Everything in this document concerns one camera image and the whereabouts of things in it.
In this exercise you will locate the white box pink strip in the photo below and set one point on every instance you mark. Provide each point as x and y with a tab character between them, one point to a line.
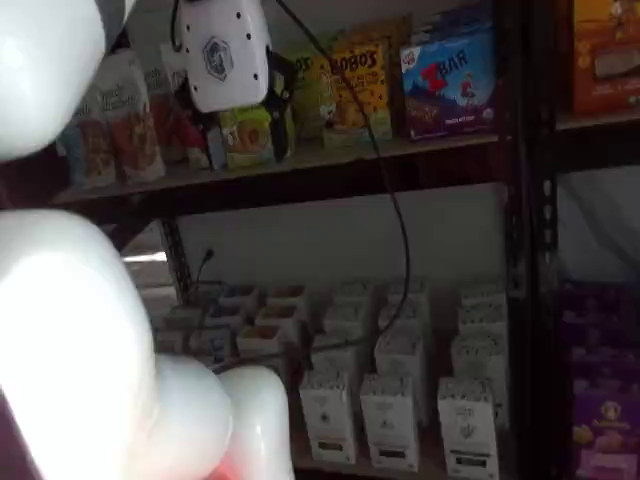
387	425
400	355
417	320
420	292

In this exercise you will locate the blue oatmeal box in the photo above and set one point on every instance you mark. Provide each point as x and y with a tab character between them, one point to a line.
240	294
210	345
225	315

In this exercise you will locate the red label granola bag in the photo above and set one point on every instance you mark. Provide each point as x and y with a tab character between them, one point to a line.
170	135

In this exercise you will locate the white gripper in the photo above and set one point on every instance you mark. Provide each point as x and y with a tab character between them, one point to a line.
225	55

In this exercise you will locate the white box green strip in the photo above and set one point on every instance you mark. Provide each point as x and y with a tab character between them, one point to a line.
477	357
482	294
480	320
467	425

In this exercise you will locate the light wooden shelf board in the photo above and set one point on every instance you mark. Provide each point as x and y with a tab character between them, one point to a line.
300	175

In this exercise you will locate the orange snack box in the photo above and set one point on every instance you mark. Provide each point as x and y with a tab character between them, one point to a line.
605	60

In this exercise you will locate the green Bobo's apple pie box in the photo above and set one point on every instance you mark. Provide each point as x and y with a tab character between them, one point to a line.
245	137
310	100

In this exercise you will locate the white yellow Purely Elizabeth box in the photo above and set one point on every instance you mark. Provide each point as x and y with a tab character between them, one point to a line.
262	340
277	316

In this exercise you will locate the yellow Bobo's peanut butter box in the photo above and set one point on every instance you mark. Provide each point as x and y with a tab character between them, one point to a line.
370	65

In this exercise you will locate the orange label granola bag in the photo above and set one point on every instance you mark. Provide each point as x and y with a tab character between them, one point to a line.
135	130

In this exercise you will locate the white granola bag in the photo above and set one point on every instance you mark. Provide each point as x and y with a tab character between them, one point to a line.
92	150

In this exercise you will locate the purple snack box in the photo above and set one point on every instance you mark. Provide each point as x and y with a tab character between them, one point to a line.
600	315
605	445
605	375

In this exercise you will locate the blue Z Bar box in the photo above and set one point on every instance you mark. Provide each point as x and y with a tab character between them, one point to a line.
445	85

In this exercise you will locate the white box yellow strip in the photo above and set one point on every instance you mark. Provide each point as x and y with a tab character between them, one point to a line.
347	322
335	357
356	295
327	420

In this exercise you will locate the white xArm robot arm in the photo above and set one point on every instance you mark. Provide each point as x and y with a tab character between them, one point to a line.
60	325

